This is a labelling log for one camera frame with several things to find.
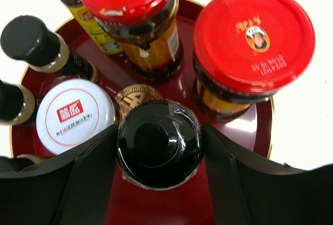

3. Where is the small black cap bottle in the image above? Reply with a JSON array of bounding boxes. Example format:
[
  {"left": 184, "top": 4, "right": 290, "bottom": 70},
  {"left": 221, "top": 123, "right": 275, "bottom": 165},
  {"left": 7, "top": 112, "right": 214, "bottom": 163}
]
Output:
[
  {"left": 1, "top": 81, "right": 41, "bottom": 125},
  {"left": 1, "top": 15, "right": 99, "bottom": 83}
]

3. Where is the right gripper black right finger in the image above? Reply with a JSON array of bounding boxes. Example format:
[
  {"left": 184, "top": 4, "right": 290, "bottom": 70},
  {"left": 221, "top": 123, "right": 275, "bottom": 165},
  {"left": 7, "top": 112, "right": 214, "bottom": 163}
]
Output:
[{"left": 203, "top": 123, "right": 332, "bottom": 224}]

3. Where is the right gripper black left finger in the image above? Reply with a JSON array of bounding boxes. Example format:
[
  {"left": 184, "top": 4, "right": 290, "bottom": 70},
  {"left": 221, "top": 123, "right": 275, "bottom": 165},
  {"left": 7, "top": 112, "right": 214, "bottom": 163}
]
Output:
[{"left": 1, "top": 125, "right": 118, "bottom": 224}]

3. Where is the small white lid jar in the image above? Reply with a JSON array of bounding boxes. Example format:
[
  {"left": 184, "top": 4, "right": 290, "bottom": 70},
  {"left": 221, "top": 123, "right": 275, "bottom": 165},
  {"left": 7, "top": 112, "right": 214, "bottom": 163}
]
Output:
[{"left": 36, "top": 79, "right": 121, "bottom": 155}]

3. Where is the round red tray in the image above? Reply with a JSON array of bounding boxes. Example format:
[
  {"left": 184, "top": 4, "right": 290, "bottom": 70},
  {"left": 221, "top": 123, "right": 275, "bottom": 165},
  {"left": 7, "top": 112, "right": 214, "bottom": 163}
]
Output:
[{"left": 1, "top": 0, "right": 273, "bottom": 224}]

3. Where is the yellow label brown bottle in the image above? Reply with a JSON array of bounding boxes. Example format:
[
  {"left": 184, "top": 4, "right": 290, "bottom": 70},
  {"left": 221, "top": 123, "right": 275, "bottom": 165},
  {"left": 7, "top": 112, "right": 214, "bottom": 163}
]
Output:
[{"left": 60, "top": 0, "right": 125, "bottom": 57}]

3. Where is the small red lid jar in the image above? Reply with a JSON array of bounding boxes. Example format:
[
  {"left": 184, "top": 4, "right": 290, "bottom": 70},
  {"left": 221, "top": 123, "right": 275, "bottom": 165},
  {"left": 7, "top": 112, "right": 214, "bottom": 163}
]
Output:
[{"left": 82, "top": 0, "right": 183, "bottom": 82}]

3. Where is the white bottle black cap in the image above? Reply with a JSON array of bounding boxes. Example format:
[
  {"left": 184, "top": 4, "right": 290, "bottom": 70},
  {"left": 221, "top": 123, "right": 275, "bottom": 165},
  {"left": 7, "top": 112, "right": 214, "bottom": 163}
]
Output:
[{"left": 117, "top": 100, "right": 203, "bottom": 191}]

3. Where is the red lid sauce jar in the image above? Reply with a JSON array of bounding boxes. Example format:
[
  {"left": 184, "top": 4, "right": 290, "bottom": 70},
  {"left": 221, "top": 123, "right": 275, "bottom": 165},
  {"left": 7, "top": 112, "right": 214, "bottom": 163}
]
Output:
[{"left": 193, "top": 0, "right": 315, "bottom": 120}]

